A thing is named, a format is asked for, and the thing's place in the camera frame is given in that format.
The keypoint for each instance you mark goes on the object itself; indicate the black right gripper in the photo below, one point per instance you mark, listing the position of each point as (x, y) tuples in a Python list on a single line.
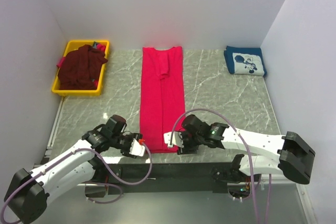
[(186, 150)]

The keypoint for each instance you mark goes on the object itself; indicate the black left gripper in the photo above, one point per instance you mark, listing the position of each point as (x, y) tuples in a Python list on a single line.
[(132, 136)]

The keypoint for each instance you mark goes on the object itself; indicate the bright red t-shirt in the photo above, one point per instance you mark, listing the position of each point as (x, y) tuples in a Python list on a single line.
[(162, 95)]

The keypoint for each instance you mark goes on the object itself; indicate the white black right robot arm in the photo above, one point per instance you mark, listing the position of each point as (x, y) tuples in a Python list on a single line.
[(287, 155)]

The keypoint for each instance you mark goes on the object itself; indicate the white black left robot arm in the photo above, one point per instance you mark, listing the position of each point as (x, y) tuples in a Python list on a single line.
[(30, 192)]

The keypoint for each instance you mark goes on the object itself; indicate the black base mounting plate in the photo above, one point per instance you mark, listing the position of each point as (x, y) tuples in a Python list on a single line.
[(173, 177)]

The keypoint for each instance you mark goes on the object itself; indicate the dark maroon t-shirt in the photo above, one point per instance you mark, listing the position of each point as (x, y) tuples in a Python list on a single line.
[(81, 69)]

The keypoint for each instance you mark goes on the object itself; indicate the folded blue printed t-shirt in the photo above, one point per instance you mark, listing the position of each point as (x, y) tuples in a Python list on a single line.
[(245, 61)]

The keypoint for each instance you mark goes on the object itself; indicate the pink garment in bin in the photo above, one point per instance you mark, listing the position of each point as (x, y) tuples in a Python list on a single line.
[(59, 64)]

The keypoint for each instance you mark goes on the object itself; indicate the yellow plastic bin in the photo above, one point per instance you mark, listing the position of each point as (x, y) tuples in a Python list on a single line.
[(102, 45)]

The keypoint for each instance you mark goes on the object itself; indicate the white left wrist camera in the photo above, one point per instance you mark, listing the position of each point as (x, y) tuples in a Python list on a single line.
[(137, 148)]

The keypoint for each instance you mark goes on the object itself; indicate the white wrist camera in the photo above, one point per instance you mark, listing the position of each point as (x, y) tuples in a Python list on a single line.
[(137, 148), (173, 139)]

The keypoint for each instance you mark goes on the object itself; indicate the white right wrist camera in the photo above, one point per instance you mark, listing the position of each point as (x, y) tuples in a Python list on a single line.
[(173, 139)]

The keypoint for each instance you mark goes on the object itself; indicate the aluminium frame rail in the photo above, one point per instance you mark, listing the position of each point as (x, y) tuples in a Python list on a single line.
[(275, 178)]

